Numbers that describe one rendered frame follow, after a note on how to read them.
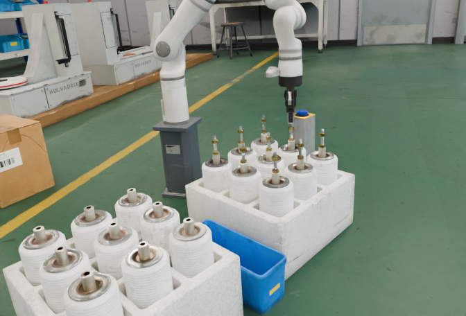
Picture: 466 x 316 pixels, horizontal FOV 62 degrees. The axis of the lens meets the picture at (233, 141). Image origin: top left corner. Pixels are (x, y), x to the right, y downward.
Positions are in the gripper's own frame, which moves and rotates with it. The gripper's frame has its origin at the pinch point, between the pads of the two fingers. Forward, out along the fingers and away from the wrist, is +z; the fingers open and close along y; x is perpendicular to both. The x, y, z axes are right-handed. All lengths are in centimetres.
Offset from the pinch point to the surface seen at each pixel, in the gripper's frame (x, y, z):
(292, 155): -0.8, -4.6, 11.5
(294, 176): -1.9, -20.7, 11.4
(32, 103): 179, 103, 20
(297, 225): -3.2, -30.9, 21.3
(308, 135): -5.4, 15.6, 11.5
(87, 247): 45, -54, 16
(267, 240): 4.8, -34.2, 24.5
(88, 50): 191, 204, -3
